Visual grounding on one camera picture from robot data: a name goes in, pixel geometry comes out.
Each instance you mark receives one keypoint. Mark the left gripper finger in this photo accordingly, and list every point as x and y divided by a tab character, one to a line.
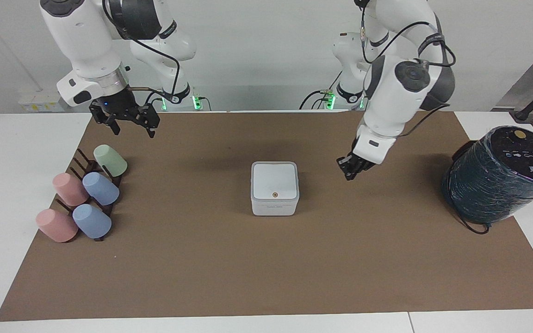
344	163
353	172

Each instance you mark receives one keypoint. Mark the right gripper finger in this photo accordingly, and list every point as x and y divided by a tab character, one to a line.
104	116
151	118

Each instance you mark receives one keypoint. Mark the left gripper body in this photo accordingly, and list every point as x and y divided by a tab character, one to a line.
363	163

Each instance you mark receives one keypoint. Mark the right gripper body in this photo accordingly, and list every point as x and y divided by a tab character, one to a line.
117	104

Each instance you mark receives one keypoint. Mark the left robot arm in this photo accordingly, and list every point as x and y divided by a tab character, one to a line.
393	97

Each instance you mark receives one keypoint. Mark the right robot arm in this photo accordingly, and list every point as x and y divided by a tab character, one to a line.
81	37

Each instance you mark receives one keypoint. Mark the white square trash can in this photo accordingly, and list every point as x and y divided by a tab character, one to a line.
274	185

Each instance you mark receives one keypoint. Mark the green cup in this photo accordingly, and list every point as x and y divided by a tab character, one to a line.
111	161

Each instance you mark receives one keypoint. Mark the dark wooden cup rack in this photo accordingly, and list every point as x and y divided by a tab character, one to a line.
91	165

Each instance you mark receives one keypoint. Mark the blue cup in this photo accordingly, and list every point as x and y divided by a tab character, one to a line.
101	188
92	221

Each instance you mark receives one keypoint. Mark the pink cup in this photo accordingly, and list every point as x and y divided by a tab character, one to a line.
70	189
57	225

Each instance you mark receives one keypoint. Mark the dark ribbed cylindrical container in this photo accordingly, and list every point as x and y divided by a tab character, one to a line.
498	180

